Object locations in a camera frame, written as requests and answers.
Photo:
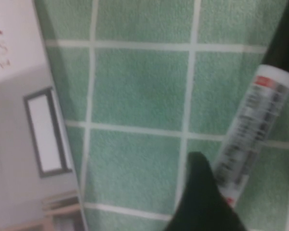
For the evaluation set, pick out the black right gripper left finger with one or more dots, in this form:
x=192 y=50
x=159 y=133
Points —
x=200 y=199

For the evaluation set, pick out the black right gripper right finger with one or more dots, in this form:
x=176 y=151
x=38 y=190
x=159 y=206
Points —
x=283 y=33

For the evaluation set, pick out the white marker with black cap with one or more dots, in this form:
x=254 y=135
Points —
x=255 y=120

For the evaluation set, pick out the green checked tablecloth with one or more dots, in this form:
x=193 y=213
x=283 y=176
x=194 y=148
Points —
x=139 y=96

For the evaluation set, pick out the AgileX brochure with classroom photo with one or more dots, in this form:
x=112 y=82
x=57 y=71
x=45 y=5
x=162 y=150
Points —
x=14 y=120

